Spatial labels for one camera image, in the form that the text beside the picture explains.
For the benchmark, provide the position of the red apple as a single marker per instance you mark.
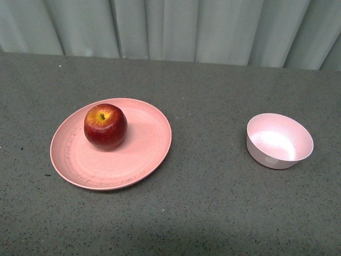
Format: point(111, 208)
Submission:
point(105, 126)

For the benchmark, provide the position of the pink plate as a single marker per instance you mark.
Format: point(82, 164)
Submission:
point(147, 143)

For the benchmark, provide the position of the grey-white curtain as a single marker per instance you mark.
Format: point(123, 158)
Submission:
point(291, 34)

